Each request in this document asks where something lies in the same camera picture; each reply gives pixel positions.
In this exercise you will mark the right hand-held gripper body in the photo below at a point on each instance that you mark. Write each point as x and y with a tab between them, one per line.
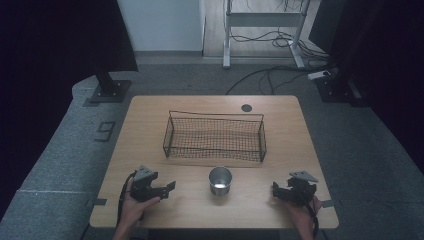
300	190

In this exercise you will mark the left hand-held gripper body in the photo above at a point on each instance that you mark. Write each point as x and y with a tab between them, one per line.
144	186

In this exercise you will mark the person's right hand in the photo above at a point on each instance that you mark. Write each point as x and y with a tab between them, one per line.
301	215

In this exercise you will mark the person's left hand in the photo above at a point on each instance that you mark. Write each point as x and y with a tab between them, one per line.
135	210

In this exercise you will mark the grey tape strip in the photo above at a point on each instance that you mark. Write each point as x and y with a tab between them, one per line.
99	201
327	203

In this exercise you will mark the metal cup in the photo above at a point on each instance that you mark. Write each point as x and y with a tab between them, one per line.
220	181

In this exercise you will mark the round dark table grommet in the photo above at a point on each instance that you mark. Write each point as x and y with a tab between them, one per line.
246	108

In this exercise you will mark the white power strip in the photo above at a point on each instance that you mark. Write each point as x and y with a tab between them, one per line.
318	74

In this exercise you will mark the dark curtain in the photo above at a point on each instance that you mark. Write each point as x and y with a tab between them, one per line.
56	50
383	50

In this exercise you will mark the black stand with base plate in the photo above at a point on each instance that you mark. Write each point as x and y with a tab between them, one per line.
336	88
110	88

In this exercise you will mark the white desk frame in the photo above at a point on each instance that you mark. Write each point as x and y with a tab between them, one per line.
263	19

